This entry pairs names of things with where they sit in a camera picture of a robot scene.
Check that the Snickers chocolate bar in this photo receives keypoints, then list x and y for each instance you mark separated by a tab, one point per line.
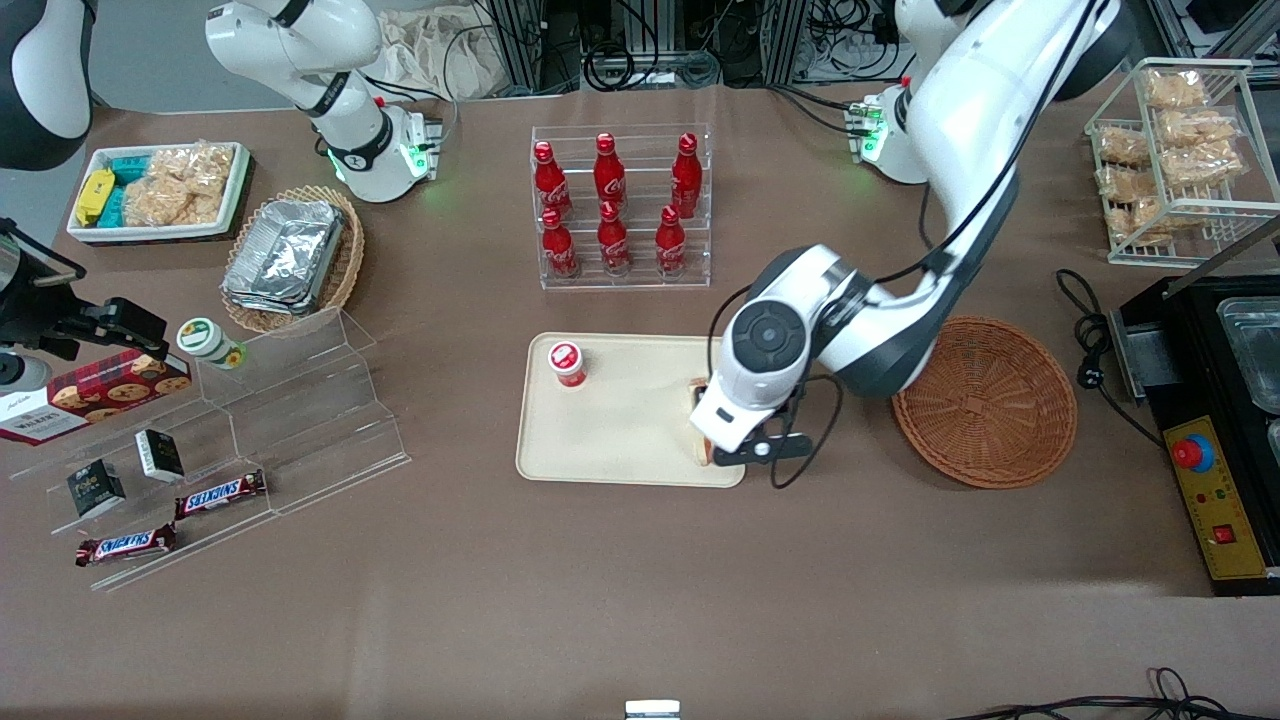
220	495
125	545

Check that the black heating machine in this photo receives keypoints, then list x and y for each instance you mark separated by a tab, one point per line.
1190	340

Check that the red emergency stop button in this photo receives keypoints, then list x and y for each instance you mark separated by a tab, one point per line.
1192	452

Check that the black box with gold print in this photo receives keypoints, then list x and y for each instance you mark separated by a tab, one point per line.
97	490

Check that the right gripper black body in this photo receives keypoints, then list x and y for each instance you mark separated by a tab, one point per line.
42	308

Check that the white rectangular snack tray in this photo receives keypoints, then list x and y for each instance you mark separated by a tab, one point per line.
160	232

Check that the yellow snack packet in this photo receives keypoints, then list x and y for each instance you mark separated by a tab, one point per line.
95	195

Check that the fried snack pack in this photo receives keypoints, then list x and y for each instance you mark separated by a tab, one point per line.
1140	220
1200	128
1122	145
1175	88
1122	185
1205	165

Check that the round wicker basket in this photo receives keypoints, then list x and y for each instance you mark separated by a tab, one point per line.
985	405

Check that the yellow control panel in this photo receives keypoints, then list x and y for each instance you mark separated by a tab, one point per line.
1235	500

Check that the clear acrylic stepped shelf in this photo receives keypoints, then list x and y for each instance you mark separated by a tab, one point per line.
150	540
320	420

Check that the black box with white side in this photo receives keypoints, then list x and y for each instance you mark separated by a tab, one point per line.
160	455

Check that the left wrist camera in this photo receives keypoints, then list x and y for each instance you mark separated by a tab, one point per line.
770	448

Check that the foil food container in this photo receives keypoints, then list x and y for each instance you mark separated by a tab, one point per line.
285	250
265	303

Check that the red Coca-Cola bottle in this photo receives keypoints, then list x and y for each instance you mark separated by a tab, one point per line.
550	180
670	240
558	245
608	172
613	240
686	172

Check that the white green yogurt bottle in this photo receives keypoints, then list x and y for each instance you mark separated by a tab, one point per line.
205	340

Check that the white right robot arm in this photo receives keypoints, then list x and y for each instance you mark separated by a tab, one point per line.
350	130

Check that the aluminium equipment frame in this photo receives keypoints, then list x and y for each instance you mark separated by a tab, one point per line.
520	40

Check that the clear acrylic bottle rack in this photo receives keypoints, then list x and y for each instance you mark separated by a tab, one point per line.
625	285

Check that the rice cracker bag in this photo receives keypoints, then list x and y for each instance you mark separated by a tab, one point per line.
160	203
195	168

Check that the oval wicker basket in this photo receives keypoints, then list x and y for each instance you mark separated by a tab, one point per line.
345	260

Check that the teal snack packet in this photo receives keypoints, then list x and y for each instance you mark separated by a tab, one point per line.
115	205
130	168

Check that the cream plastic tray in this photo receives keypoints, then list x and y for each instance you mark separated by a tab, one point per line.
630	430

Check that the small white box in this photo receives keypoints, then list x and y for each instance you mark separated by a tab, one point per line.
652	710

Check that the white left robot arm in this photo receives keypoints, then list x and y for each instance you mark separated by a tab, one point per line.
960	110

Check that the sandwich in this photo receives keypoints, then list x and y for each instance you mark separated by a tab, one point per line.
703	452

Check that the red tartan Walkers cookie box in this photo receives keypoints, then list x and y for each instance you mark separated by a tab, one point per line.
95	392

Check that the metal pan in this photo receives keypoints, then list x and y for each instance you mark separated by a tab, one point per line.
1255	350

